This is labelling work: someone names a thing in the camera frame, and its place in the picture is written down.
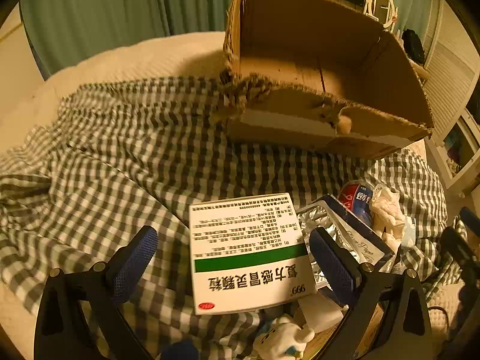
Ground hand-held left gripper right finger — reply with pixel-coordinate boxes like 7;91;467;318
308;227;433;360

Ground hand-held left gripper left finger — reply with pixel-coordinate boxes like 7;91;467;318
33;226;159;360

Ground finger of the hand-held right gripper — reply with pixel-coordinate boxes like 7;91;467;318
439;227;480;272
459;207;480;235

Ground silver foil blister pack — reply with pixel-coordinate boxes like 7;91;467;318
296;200;379;289

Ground clear jar with blue label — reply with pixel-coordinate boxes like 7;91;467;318
339;181;379;226

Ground white tissue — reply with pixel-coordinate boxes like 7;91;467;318
369;185;407;252

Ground white green-striped medicine box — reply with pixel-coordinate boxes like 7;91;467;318
188;193;317;316

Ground torn cardboard box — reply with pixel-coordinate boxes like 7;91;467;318
215;0;435;160

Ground white block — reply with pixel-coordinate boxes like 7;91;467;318
298;290;349;332

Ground dark blue small box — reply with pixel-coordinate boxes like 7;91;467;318
322;194;398;271

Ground white toy figure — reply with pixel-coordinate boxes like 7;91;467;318
253;315;316;360

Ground grey checked cloth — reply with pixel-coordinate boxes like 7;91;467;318
0;77;456;360

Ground white louvred wardrobe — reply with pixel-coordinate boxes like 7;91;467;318
424;0;480;196

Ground black bag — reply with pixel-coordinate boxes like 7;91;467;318
401;29;426;64

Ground narrow green curtain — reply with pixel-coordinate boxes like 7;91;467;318
375;0;436;34

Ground white oval vanity mirror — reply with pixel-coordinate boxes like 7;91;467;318
365;0;398;32

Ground wide green curtain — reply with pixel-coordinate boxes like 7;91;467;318
19;0;241;79

